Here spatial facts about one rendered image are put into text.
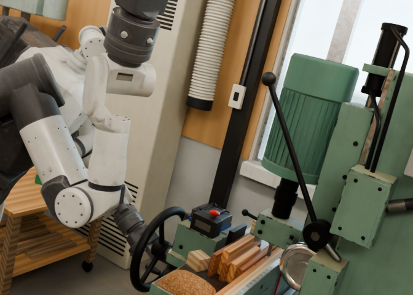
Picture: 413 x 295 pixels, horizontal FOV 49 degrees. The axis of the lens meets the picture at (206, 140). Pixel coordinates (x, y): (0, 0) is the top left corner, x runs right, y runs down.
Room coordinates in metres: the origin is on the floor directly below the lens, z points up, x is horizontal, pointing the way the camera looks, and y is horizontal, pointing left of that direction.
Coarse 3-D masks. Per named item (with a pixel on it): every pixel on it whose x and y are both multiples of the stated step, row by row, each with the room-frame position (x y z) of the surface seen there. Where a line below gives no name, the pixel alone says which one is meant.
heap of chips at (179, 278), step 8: (176, 272) 1.01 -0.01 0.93; (184, 272) 1.01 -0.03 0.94; (160, 280) 1.01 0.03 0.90; (168, 280) 0.99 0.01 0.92; (176, 280) 0.98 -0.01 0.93; (184, 280) 0.98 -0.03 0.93; (192, 280) 0.98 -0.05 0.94; (200, 280) 0.99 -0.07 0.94; (168, 288) 0.98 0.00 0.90; (176, 288) 0.97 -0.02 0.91; (184, 288) 0.97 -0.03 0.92; (192, 288) 0.96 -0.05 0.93; (200, 288) 0.97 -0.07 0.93; (208, 288) 0.98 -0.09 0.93
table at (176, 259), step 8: (248, 232) 1.43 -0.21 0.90; (256, 240) 1.39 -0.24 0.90; (168, 256) 1.22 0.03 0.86; (176, 256) 1.21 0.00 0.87; (176, 264) 1.20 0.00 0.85; (184, 264) 1.12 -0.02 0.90; (192, 272) 1.08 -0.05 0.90; (200, 272) 1.10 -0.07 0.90; (208, 280) 1.06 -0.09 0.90; (216, 280) 1.07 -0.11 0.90; (280, 280) 1.20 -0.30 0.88; (152, 288) 0.98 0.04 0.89; (160, 288) 0.98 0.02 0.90; (216, 288) 1.04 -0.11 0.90; (272, 288) 1.14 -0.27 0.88; (280, 288) 1.22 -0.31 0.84
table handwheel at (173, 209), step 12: (156, 216) 1.29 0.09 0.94; (168, 216) 1.32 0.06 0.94; (180, 216) 1.40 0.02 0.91; (156, 228) 1.27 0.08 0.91; (144, 240) 1.23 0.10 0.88; (156, 240) 1.34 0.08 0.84; (156, 252) 1.32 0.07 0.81; (132, 264) 1.22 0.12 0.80; (132, 276) 1.22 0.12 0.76; (144, 276) 1.29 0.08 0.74; (144, 288) 1.28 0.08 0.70
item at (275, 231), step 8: (264, 216) 1.17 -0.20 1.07; (272, 216) 1.17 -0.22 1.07; (256, 224) 1.18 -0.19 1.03; (264, 224) 1.17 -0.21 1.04; (272, 224) 1.16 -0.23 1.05; (280, 224) 1.15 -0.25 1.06; (288, 224) 1.14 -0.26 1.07; (296, 224) 1.16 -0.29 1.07; (256, 232) 1.18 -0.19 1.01; (264, 232) 1.16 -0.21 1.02; (272, 232) 1.15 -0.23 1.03; (280, 232) 1.15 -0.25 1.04; (288, 232) 1.14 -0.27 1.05; (296, 232) 1.13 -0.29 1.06; (264, 240) 1.16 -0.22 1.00; (272, 240) 1.15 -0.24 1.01; (280, 240) 1.14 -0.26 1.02; (296, 240) 1.12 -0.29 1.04
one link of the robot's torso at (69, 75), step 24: (0, 24) 1.04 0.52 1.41; (24, 24) 1.00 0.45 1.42; (0, 48) 1.04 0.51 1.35; (24, 48) 1.04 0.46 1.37; (48, 48) 1.14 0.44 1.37; (72, 72) 1.10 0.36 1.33; (72, 96) 1.03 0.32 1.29; (72, 120) 1.05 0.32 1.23; (0, 144) 1.04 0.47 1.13; (24, 144) 1.03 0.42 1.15; (0, 168) 1.06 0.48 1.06; (24, 168) 1.07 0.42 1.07
